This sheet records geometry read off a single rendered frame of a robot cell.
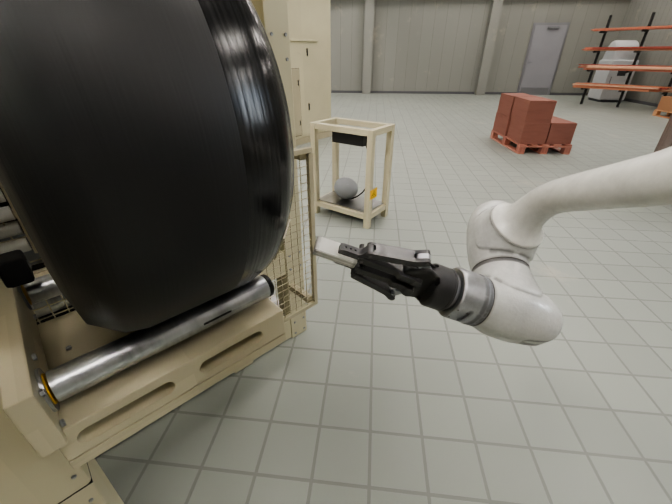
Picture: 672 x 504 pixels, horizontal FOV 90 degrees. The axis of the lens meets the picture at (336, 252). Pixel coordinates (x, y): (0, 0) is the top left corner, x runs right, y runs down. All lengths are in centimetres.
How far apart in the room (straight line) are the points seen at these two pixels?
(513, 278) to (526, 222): 10
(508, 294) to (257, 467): 112
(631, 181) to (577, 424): 139
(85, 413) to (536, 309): 68
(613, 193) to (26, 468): 91
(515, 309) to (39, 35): 64
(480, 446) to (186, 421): 115
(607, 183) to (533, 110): 529
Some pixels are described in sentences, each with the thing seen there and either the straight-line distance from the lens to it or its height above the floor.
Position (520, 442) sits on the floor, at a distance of 164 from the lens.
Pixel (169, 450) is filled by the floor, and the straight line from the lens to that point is 159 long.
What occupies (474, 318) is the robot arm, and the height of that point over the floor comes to 91.
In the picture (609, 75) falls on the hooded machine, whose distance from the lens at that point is 1387.
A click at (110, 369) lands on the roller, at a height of 90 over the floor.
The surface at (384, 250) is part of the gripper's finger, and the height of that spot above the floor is 102.
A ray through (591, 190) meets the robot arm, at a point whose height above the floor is 113.
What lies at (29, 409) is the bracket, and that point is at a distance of 55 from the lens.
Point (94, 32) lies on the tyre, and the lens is 37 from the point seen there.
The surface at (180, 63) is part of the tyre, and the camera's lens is 38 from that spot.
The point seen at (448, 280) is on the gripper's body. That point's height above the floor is 97.
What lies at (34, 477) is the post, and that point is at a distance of 79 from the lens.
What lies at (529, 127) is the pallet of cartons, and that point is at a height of 37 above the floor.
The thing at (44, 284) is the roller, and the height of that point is 91.
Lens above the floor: 128
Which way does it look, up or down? 30 degrees down
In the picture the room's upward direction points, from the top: straight up
